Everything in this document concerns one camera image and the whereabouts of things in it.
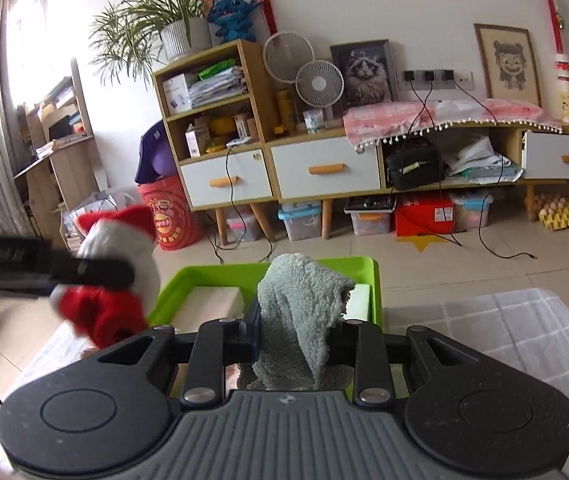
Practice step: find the wooden bookshelf desk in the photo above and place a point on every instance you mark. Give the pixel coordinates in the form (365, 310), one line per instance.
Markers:
(67, 168)

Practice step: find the white desk fan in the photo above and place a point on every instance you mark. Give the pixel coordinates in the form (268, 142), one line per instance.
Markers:
(320, 85)

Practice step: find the yellow egg tray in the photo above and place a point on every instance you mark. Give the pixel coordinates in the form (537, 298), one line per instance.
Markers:
(552, 211)

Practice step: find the potted spider plant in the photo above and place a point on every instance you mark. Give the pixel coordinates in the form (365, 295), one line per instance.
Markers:
(126, 36)

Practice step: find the mint green fluffy towel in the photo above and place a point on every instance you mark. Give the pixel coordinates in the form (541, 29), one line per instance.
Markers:
(300, 301)

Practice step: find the black bag on shelf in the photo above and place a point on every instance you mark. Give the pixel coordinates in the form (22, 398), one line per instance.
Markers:
(411, 163)

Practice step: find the red round bag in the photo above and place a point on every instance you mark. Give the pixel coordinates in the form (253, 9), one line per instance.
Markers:
(175, 224)

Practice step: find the blue stitch plush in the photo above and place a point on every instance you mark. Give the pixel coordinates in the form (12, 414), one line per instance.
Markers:
(233, 19)

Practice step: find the red cardboard box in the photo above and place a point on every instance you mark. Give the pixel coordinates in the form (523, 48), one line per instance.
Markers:
(424, 214)

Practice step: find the framed cartoon drawing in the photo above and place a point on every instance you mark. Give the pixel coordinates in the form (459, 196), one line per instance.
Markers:
(509, 63)

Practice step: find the grey checked blanket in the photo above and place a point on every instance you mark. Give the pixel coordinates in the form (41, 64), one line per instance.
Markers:
(527, 329)

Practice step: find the red white santa plush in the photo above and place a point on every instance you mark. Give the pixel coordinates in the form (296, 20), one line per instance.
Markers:
(103, 315)

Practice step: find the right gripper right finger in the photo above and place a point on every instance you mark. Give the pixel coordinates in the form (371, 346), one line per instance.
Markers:
(361, 346)

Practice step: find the framed cat picture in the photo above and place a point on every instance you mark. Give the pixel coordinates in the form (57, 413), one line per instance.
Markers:
(368, 70)

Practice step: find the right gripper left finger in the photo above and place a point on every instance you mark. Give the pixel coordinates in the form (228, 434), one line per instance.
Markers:
(219, 344)

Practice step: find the wooden white TV cabinet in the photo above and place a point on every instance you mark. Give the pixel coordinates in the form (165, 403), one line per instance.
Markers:
(309, 166)

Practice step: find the large white foam block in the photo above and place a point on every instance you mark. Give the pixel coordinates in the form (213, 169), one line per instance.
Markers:
(358, 303)

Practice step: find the green plastic storage bin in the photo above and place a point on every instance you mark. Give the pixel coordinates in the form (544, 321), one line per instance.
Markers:
(176, 293)

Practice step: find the pink fringed cloth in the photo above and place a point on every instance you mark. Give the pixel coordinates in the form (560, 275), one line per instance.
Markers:
(389, 121)

